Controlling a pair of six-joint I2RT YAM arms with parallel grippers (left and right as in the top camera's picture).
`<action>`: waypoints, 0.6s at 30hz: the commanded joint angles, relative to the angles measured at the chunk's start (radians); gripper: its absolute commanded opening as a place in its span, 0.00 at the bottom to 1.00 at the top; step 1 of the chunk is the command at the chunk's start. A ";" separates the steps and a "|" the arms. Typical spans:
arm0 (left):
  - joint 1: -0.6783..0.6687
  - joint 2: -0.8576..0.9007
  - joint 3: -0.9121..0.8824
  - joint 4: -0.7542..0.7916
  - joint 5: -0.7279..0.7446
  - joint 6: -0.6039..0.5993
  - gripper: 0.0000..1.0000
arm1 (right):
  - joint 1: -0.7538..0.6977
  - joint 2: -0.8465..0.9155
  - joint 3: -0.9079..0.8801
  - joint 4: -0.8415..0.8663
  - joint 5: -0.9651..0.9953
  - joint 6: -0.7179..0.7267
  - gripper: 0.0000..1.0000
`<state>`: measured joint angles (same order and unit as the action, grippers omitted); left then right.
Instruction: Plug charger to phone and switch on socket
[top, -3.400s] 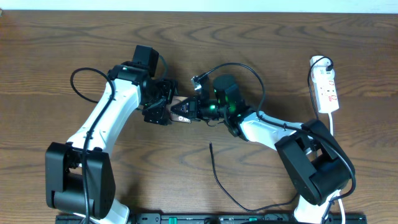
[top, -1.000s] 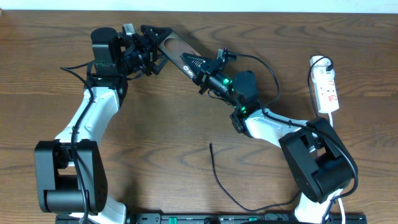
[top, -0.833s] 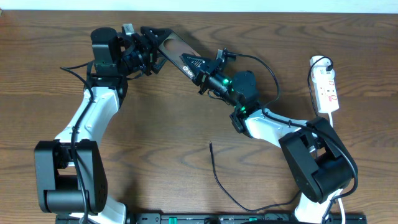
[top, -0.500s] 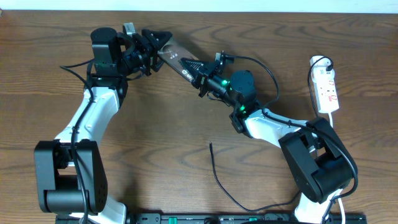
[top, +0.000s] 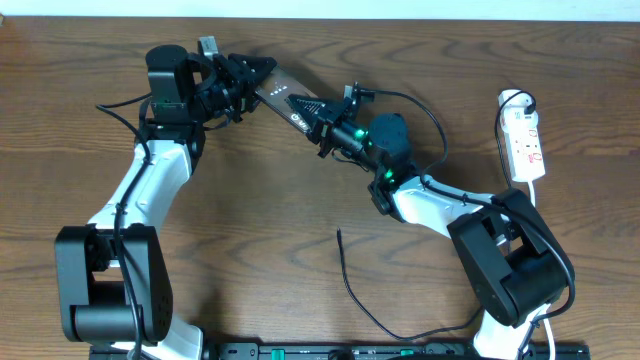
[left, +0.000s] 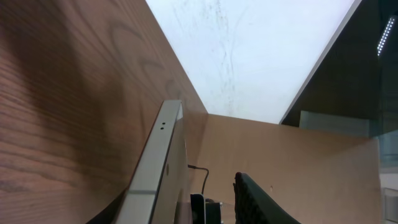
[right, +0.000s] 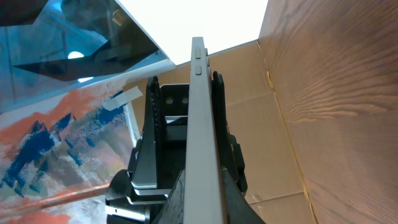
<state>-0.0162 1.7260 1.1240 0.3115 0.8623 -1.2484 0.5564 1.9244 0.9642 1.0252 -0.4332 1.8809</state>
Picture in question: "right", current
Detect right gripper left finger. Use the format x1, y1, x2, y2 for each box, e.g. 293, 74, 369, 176
152, 170, 185, 224

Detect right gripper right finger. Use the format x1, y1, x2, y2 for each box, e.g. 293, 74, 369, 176
221, 167, 265, 224

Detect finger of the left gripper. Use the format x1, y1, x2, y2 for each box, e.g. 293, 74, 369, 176
211, 71, 239, 182

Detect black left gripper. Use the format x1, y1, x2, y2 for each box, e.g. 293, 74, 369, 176
104, 75, 249, 224

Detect bronze Galaxy smartphone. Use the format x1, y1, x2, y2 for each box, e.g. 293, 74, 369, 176
183, 37, 226, 223

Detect colourful abstract painting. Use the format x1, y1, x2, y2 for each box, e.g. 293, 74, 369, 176
1, 83, 141, 223

